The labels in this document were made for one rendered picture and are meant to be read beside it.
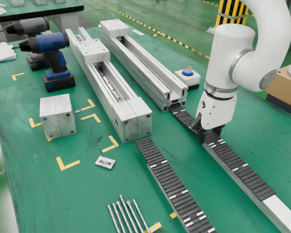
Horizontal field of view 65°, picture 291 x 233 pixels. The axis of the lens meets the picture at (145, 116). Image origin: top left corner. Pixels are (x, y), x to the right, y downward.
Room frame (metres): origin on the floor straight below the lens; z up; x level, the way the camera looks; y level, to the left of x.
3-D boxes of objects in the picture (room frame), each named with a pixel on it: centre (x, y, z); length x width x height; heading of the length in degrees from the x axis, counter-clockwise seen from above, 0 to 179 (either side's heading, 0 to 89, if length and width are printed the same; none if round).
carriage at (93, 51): (0.96, 0.24, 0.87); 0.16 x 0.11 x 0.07; 26
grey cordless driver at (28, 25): (1.00, 0.53, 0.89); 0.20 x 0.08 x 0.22; 124
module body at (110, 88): (0.96, 0.24, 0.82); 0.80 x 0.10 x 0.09; 26
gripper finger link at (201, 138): (0.49, -0.16, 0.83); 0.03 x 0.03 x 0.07; 26
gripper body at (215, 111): (0.51, -0.19, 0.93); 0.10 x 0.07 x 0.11; 116
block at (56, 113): (0.58, 0.27, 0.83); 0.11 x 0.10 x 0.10; 109
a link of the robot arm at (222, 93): (0.51, -0.19, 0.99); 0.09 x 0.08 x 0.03; 116
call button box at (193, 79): (0.84, -0.16, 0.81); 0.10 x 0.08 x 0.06; 116
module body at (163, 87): (1.04, 0.07, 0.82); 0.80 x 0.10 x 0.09; 26
